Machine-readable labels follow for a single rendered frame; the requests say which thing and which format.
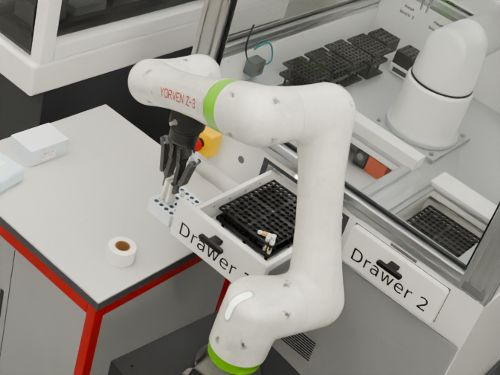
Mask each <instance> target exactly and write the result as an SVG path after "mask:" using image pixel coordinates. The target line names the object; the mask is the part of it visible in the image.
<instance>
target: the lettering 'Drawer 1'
mask: <svg viewBox="0 0 500 375"><path fill-rule="evenodd" d="M183 225H185V224H184V223H183V222H182V225H181V228H180V231H179V233H180V234H181V235H182V236H183V237H189V235H190V229H189V228H188V227H187V226H186V225H185V226H186V227H187V229H188V233H187V236H185V235H183V234H182V233H181V232H182V227H183ZM199 241H201V240H199ZM201 242H202V241H201ZM202 243H203V242H202ZM199 245H201V246H202V247H203V248H202V249H200V248H199ZM197 248H198V249H199V250H201V251H202V252H203V251H204V249H205V244H204V243H203V245H202V244H200V243H198V244H197ZM209 251H210V247H208V256H209V257H210V256H211V254H212V253H213V261H215V260H216V259H217V257H218V256H219V255H218V254H217V255H216V257H215V258H214V250H212V252H211V253H210V254H209ZM222 260H225V262H226V264H225V263H223V262H222ZM221 262H222V263H223V264H224V265H226V266H227V267H228V262H227V260H226V259H225V258H221V259H220V260H219V264H220V266H221V267H222V265H221ZM222 268H223V269H224V270H226V269H225V268H224V267H222ZM232 268H235V269H237V268H236V267H234V266H233V265H231V268H230V270H229V274H231V270H232Z"/></svg>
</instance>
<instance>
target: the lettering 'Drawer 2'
mask: <svg viewBox="0 0 500 375"><path fill-rule="evenodd" d="M356 250H357V251H358V252H359V253H360V254H361V258H360V260H354V259H353V256H354V253H355V251H356ZM362 258H363V255H362V253H361V252H360V250H358V249H356V248H355V249H354V250H353V253H352V255H351V259H352V260H354V261H356V262H357V263H360V262H361V261H362ZM367 262H369V263H371V262H370V261H368V260H367V259H366V260H365V263H364V265H363V268H365V264H366V263H367ZM373 266H375V265H373ZM375 267H376V268H377V270H375V269H373V268H371V269H370V273H371V274H372V275H375V277H376V276H377V274H378V272H379V269H378V267H377V266H375ZM371 270H374V271H376V274H374V273H372V271H371ZM383 275H384V272H383V271H382V278H381V281H382V282H383V281H384V280H385V279H386V278H387V277H388V278H387V284H386V285H389V284H390V283H391V282H392V281H393V280H394V279H393V278H392V280H391V281H390V282H388V279H389V275H386V276H385V278H384V279H383ZM397 284H399V285H400V286H401V287H402V289H401V288H399V287H398V286H397ZM396 287H397V288H398V289H400V290H401V291H403V286H402V284H400V283H395V284H394V290H395V291H396V292H397V293H399V294H401V293H400V292H398V291H397V290H396ZM408 292H410V293H411V294H412V292H411V291H409V290H408V289H407V290H406V293H405V294H404V298H405V297H406V295H407V293H408ZM421 298H423V299H424V300H425V301H426V303H425V304H420V305H417V306H416V307H418V308H419V309H420V310H422V311H423V312H424V310H423V309H421V308H420V307H421V306H426V305H427V304H428V301H427V300H426V299H425V298H424V297H422V296H421Z"/></svg>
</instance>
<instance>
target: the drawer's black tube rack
mask: <svg viewBox="0 0 500 375"><path fill-rule="evenodd" d="M273 182H274V183H275V184H274V183H273ZM277 185H278V186H277ZM281 188H283V189H281ZM260 189H262V190H260ZM277 190H278V191H277ZM255 191H257V192H255ZM285 191H286V192H285ZM251 193H253V194H251ZM281 193H282V194H281ZM289 194H291V195H289ZM246 196H247V197H246ZM285 196H286V197H285ZM293 197H294V198H293ZM289 199H291V200H289ZM236 201H239V202H236ZM232 203H234V205H233V204H232ZM296 204H297V196H296V195H295V194H294V193H293V192H291V191H290V190H288V189H287V188H285V187H284V186H283V185H281V184H280V183H279V182H277V181H275V180H274V179H273V180H271V181H270V182H267V183H266V184H264V185H261V186H260V187H257V188H255V189H254V190H251V191H250V192H248V193H246V194H244V195H242V196H240V197H238V198H236V199H234V200H232V201H230V202H228V203H226V204H225V206H227V205H229V206H230V207H228V206H227V208H229V209H231V210H232V211H233V212H234V213H236V214H237V215H238V216H240V217H241V218H243V219H244V220H245V221H246V222H248V223H249V225H252V226H253V227H254V228H256V229H257V230H261V231H265V232H268V233H270V234H275V235H277V236H276V239H275V244H276V246H275V247H273V248H272V251H271V254H267V253H266V252H267V250H266V251H264V250H263V245H264V243H262V242H261V241H260V240H259V239H257V238H256V237H255V236H254V235H252V234H251V233H249V232H248V231H247V230H245V229H244V228H243V227H242V226H241V225H239V224H238V223H236V222H235V221H234V220H233V219H232V218H230V217H229V216H227V215H226V214H224V213H221V214H219V215H217V217H216V220H218V221H219V222H221V223H222V225H221V226H222V227H223V228H224V226H225V227H226V228H228V229H229V230H231V231H232V232H233V233H235V234H236V235H237V236H238V237H240V238H241V239H242V240H243V241H242V243H244V244H245V243H248V244H249V245H250V246H251V247H252V248H254V249H255V250H257V251H258V252H259V253H261V254H262V255H263V256H264V260H267V259H268V258H270V257H271V256H273V255H275V254H277V253H278V252H279V251H282V250H283V249H285V248H286V247H287V248H289V246H290V245H292V244H293V240H294V233H295V218H296V206H297V205H296Z"/></svg>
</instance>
